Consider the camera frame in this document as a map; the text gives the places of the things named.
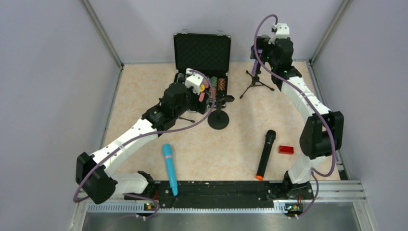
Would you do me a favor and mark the black poker chip case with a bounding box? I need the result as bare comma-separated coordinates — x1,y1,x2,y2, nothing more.
164,33,231,116

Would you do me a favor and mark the purple glitter microphone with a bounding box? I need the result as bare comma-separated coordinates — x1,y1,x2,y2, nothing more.
250,46,263,77

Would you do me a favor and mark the black microphone orange end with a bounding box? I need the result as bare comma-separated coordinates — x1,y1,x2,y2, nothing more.
255,129,276,180

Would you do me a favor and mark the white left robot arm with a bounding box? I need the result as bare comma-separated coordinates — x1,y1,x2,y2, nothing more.
73,83,205,204

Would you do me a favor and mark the green poker chip stack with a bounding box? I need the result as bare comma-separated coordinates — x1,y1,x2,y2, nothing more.
210,77,218,89

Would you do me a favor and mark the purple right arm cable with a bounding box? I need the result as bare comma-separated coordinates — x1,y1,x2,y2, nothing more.
253,14,337,219

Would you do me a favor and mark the small black tripod stand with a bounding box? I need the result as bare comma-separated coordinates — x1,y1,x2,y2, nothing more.
178,117,195,123

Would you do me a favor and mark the shock mount tripod stand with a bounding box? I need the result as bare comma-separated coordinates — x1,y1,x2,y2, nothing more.
240,70,275,99

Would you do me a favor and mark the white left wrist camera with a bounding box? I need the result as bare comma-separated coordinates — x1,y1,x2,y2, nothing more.
184,73,204,95

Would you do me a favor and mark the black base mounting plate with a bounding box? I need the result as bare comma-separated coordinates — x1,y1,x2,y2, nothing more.
141,180,314,209

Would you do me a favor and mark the teal microphone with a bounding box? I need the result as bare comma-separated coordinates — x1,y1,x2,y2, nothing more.
162,143,179,196

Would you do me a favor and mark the round base clamp stand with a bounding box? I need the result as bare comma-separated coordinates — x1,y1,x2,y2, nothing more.
207,90,235,130

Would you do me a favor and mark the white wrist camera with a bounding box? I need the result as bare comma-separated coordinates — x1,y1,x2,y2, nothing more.
268,23,290,44
184,73,204,95

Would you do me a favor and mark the red lego brick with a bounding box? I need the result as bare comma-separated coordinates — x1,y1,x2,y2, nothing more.
278,145,294,155

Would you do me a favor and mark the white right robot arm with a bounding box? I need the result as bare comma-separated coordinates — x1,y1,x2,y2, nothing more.
251,36,344,198

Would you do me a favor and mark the orange black chip stack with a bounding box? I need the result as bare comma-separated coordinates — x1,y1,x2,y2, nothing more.
217,78,227,92

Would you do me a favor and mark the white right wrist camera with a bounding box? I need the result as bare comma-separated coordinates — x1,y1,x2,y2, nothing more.
268,23,290,44

